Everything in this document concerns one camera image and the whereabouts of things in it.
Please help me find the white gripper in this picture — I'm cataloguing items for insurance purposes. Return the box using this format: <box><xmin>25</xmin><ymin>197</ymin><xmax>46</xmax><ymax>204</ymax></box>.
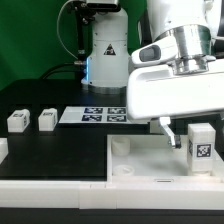
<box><xmin>127</xmin><ymin>59</ymin><xmax>224</xmax><ymax>149</ymax></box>

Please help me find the white square tabletop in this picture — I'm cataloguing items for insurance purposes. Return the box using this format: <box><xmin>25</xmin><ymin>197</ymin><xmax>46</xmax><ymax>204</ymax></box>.
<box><xmin>107</xmin><ymin>135</ymin><xmax>224</xmax><ymax>183</ymax></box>

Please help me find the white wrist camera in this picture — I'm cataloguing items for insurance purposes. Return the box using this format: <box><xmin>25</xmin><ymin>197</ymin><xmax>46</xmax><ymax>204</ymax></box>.
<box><xmin>131</xmin><ymin>36</ymin><xmax>178</xmax><ymax>68</ymax></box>

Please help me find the black cable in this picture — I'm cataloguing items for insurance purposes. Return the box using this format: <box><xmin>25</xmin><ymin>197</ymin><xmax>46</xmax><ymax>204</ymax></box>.
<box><xmin>39</xmin><ymin>63</ymin><xmax>84</xmax><ymax>80</ymax></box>

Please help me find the grey cable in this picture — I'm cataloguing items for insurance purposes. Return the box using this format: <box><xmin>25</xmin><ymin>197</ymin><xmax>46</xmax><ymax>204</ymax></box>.
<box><xmin>56</xmin><ymin>0</ymin><xmax>83</xmax><ymax>61</ymax></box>

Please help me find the white tag sheet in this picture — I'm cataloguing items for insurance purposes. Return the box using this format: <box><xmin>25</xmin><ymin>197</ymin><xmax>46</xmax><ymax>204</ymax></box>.
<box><xmin>58</xmin><ymin>106</ymin><xmax>148</xmax><ymax>125</ymax></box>

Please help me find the white front fence wall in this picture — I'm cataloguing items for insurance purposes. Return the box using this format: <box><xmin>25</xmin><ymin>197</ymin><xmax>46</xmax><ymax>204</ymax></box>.
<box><xmin>0</xmin><ymin>181</ymin><xmax>224</xmax><ymax>210</ymax></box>

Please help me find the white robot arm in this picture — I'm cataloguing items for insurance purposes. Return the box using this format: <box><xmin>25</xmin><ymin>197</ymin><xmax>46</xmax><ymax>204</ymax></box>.
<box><xmin>87</xmin><ymin>0</ymin><xmax>224</xmax><ymax>121</ymax></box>

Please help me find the white left fence block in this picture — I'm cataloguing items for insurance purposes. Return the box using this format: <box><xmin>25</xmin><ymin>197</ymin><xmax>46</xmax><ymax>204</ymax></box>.
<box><xmin>0</xmin><ymin>138</ymin><xmax>8</xmax><ymax>164</ymax></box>

